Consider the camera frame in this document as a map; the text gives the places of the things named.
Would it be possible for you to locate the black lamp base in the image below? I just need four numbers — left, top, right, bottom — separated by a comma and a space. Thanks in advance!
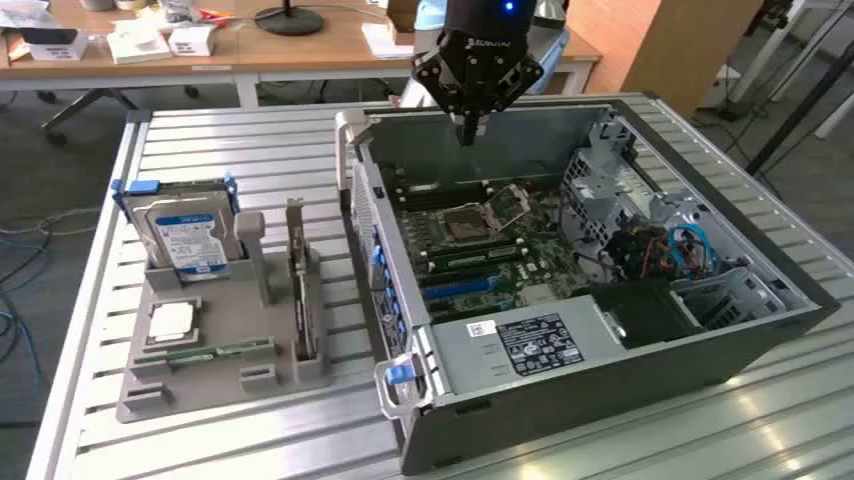
253, 0, 328, 37

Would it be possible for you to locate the blue expansion slot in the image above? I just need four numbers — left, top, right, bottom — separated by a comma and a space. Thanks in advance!
420, 277, 504, 301

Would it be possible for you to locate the green RAM stick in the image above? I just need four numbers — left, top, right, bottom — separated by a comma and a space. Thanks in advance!
135, 339, 277, 365

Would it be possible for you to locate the black Nvidia graphics card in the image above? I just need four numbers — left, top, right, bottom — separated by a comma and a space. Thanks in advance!
285, 196, 324, 362

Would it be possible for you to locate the white box with black lid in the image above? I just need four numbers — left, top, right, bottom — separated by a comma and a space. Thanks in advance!
19, 27, 90, 62

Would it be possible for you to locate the orange wire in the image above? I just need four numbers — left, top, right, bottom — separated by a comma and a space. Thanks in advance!
638, 232, 671, 281

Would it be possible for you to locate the silver CPU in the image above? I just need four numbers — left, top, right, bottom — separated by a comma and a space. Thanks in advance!
146, 302, 201, 340

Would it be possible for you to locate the small white box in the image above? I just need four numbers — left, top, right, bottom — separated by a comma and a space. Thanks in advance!
166, 24, 219, 57

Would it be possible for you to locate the metal drive cage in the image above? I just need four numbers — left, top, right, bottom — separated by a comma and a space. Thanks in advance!
560, 147, 662, 236

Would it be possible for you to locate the green motherboard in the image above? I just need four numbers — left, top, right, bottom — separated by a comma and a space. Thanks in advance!
390, 172, 593, 324

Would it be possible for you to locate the open white box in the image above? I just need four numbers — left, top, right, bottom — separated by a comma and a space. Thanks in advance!
106, 19, 174, 66

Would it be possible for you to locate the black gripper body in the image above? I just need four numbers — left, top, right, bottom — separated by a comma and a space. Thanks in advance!
437, 0, 536, 114

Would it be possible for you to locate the white paper stack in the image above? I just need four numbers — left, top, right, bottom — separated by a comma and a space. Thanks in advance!
360, 22, 420, 60

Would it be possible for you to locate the wooden office desk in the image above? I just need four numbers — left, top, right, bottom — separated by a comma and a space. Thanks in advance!
0, 0, 242, 109
233, 0, 602, 109

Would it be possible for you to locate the brown cardboard box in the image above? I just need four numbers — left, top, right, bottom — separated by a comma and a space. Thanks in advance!
386, 0, 420, 34

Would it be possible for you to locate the black slanted pole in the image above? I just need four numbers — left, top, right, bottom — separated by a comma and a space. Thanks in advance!
745, 49, 854, 175

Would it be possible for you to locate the white table frame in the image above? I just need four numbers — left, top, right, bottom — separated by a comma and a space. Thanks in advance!
713, 0, 854, 141

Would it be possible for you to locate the grey parts rack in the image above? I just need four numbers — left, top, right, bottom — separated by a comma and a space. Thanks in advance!
117, 209, 336, 424

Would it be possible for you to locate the grey power supply unit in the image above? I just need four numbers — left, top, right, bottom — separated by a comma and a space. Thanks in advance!
430, 294, 626, 396

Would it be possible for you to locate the black open PC case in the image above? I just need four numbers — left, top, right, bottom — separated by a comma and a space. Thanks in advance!
333, 97, 844, 476

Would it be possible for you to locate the metal disk bay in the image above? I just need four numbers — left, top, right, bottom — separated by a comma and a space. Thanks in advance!
671, 267, 791, 331

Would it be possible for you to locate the blue floor cable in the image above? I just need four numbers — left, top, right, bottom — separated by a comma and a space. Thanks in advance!
0, 233, 54, 427

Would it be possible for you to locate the blue wire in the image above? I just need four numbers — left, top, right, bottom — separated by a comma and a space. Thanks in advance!
667, 223, 721, 279

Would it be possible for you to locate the white floor cable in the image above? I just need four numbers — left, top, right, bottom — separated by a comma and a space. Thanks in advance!
0, 206, 103, 239

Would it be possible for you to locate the metal socket cover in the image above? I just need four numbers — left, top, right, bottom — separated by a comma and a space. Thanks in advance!
489, 183, 537, 227

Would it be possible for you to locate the hard disk in blue caddy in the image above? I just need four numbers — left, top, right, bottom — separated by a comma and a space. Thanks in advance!
110, 172, 242, 277

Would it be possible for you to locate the CPU socket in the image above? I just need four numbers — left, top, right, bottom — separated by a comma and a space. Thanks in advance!
437, 204, 501, 246

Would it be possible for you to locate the wooden cabinet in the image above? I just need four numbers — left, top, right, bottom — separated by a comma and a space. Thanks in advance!
584, 0, 767, 119

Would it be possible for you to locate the black office chair base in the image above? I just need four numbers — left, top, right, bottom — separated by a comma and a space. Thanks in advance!
37, 87, 202, 146

